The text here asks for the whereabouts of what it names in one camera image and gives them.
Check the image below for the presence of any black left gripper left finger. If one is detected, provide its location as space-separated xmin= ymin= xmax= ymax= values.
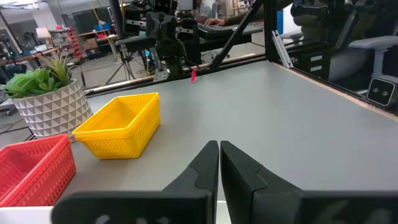
xmin=162 ymin=140 xmax=220 ymax=224

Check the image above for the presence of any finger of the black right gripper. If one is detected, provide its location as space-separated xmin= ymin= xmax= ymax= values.
xmin=146 ymin=11 xmax=163 ymax=42
xmin=161 ymin=11 xmax=178 ymax=42

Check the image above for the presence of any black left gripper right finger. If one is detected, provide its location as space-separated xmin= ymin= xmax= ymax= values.
xmin=220 ymin=140 xmax=304 ymax=224

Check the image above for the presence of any yellow slotted plastic basket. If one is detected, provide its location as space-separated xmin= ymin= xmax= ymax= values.
xmin=72 ymin=91 xmax=160 ymax=141
xmin=72 ymin=95 xmax=161 ymax=146
xmin=73 ymin=98 xmax=162 ymax=161

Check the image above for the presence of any person's forearm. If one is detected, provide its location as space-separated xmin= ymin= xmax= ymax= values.
xmin=224 ymin=0 xmax=295 ymax=27

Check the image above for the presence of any black office desk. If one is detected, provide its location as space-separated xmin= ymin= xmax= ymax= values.
xmin=114 ymin=26 xmax=264 ymax=53

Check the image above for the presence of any blue storage bin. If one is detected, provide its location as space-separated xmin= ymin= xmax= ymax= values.
xmin=93 ymin=22 xmax=112 ymax=32

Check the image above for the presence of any person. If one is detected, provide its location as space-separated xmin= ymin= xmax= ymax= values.
xmin=196 ymin=0 xmax=216 ymax=19

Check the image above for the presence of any black tripod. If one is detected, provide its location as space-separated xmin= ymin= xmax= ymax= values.
xmin=104 ymin=43 xmax=138 ymax=86

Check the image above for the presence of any person's hand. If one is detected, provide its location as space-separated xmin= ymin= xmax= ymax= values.
xmin=204 ymin=17 xmax=227 ymax=27

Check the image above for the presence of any black keyboard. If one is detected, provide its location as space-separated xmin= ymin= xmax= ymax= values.
xmin=198 ymin=24 xmax=249 ymax=40

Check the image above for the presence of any grey table mat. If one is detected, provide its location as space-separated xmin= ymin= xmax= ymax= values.
xmin=58 ymin=58 xmax=398 ymax=224

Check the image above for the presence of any red parts bin rack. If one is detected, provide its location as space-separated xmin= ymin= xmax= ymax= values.
xmin=49 ymin=26 xmax=85 ymax=60

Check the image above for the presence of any wooden workbench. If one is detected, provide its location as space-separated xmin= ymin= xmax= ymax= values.
xmin=0 ymin=46 xmax=60 ymax=67

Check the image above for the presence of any green plant in patterned pot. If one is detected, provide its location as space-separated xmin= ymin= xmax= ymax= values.
xmin=0 ymin=51 xmax=94 ymax=139

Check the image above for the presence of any black drawer cabinet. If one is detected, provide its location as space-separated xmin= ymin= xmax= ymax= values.
xmin=291 ymin=46 xmax=332 ymax=80

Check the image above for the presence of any grey office chair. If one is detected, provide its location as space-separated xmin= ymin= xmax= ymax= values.
xmin=291 ymin=0 xmax=398 ymax=83

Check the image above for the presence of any white metal bracket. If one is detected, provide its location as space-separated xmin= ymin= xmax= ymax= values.
xmin=152 ymin=68 xmax=170 ymax=83

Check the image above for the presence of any black aluminium table frame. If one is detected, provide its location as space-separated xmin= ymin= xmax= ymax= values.
xmin=82 ymin=0 xmax=398 ymax=118

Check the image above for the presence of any silver aluminium bracket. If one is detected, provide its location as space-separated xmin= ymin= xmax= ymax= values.
xmin=271 ymin=29 xmax=295 ymax=70

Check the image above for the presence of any grey table-level camera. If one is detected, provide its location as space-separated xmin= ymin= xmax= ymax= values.
xmin=366 ymin=74 xmax=398 ymax=108

